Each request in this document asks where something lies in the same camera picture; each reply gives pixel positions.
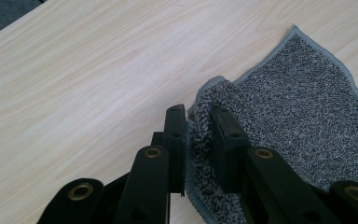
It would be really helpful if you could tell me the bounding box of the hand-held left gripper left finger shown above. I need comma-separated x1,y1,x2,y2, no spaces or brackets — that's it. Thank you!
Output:
150,104,187,198

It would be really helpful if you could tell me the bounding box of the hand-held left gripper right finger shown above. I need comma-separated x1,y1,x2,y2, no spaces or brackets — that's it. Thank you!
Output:
209,105,252,194

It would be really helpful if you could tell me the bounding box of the grey speckled cloth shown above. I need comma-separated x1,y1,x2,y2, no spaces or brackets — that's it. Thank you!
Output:
184,24,358,224

